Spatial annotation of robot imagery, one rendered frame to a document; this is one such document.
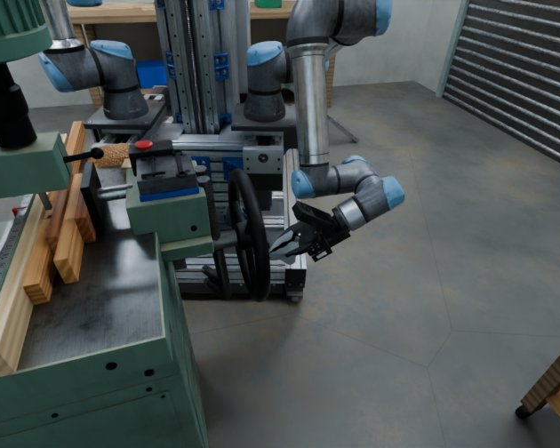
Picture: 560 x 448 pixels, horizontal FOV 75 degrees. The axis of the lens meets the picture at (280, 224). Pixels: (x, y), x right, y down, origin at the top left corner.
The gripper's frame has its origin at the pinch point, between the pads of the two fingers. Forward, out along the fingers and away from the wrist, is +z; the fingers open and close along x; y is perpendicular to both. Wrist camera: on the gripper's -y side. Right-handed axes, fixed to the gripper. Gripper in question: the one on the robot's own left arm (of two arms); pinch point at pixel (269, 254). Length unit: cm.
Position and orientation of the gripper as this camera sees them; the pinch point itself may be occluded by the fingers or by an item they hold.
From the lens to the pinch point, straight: 91.1
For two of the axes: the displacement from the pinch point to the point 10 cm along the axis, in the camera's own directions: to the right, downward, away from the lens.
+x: -2.7, -6.4, 7.2
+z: -8.6, 5.0, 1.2
